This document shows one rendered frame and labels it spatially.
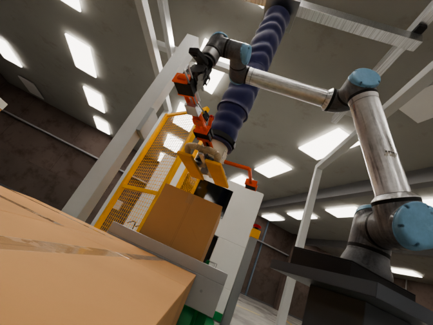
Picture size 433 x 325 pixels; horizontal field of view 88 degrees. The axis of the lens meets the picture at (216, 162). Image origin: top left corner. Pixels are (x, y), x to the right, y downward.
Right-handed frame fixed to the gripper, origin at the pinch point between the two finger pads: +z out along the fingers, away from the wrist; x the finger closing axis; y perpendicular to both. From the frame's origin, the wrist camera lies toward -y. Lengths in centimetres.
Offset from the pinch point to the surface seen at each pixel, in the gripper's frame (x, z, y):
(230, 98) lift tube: 2, -41, 48
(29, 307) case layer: -40, 68, -50
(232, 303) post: -35, 78, 123
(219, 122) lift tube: 2, -20, 49
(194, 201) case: 1, 32, 65
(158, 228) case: 13, 55, 62
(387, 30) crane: -92, -174, 77
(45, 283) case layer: -36, 68, -46
